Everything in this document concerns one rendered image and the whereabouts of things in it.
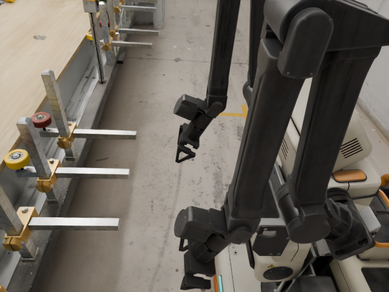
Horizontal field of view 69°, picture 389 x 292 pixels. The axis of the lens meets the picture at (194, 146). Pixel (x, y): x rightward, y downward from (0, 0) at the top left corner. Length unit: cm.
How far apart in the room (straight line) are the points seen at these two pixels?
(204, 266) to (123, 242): 132
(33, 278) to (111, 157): 148
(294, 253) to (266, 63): 75
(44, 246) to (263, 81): 103
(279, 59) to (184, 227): 37
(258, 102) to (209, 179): 193
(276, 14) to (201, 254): 50
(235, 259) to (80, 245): 98
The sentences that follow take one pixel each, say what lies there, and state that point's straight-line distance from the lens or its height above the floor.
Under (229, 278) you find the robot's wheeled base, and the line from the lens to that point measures 157.
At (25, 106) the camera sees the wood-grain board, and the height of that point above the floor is 90.
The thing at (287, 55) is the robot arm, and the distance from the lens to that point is 33.
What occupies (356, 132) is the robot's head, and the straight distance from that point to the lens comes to 67.
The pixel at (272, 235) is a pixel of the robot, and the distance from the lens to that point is 85.
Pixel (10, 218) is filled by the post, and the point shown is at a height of 95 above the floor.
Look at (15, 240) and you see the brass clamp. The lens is 107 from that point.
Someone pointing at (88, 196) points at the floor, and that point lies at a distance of 223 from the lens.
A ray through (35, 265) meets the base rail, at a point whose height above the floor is 70.
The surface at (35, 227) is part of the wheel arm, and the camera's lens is 110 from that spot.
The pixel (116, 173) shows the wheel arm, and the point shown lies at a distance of 119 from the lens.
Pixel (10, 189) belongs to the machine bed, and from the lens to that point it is 145.
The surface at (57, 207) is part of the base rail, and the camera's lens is 131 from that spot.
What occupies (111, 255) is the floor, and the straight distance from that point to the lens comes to 194.
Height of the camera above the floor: 169
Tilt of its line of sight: 41 degrees down
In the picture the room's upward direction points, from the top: 6 degrees clockwise
